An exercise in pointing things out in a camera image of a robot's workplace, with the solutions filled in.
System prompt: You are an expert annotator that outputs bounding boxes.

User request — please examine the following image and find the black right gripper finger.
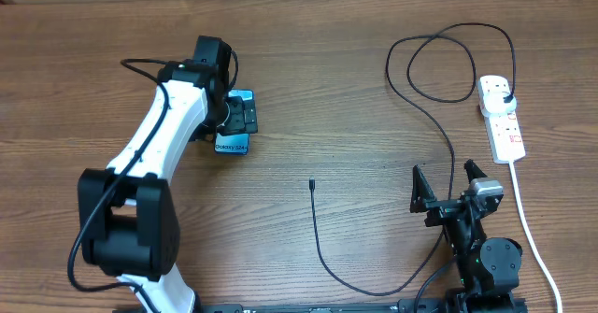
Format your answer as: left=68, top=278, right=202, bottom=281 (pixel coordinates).
left=409, top=165, right=437, bottom=213
left=463, top=159, right=487, bottom=182

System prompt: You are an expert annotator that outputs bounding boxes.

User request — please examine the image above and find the blue Galaxy S24 smartphone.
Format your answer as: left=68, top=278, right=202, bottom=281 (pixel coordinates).
left=215, top=90, right=255, bottom=155

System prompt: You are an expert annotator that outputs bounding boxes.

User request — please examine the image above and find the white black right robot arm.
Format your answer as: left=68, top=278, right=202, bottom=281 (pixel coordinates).
left=410, top=160, right=527, bottom=312

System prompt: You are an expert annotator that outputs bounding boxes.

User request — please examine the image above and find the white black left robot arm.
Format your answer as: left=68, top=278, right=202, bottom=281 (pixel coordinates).
left=66, top=36, right=258, bottom=312

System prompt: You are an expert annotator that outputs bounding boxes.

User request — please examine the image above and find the white charger plug adapter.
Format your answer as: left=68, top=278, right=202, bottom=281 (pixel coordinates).
left=479, top=91, right=518, bottom=118

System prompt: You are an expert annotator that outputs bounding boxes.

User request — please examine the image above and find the white power extension strip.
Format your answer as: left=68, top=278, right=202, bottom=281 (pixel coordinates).
left=477, top=75, right=526, bottom=164

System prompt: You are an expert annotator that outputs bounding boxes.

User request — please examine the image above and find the white extension strip cord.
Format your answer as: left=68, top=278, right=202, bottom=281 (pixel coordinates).
left=507, top=161, right=564, bottom=313

